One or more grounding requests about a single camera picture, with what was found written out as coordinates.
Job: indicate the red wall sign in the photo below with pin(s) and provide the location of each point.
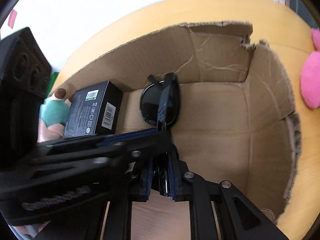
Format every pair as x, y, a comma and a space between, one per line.
12, 18

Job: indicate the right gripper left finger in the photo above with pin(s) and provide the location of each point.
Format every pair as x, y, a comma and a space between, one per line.
135, 187

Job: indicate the green covered side table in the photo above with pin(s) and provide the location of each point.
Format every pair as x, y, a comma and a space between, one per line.
52, 80

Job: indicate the pink plush toy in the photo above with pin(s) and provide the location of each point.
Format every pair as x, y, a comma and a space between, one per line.
309, 78

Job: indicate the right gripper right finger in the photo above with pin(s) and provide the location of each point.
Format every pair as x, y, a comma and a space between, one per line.
217, 210

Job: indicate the left hand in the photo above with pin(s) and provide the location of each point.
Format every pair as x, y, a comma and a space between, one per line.
26, 232

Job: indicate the black product box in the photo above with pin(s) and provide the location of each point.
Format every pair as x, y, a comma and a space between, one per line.
94, 110

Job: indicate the pig plush teal shirt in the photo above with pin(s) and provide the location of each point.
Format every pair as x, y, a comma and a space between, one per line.
53, 116

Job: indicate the black sunglasses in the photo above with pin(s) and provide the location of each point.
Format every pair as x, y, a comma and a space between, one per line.
160, 105

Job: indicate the brown cardboard box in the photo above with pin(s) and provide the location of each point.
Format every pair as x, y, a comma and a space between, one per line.
237, 120

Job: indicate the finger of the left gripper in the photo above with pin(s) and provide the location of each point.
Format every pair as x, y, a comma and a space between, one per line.
107, 152

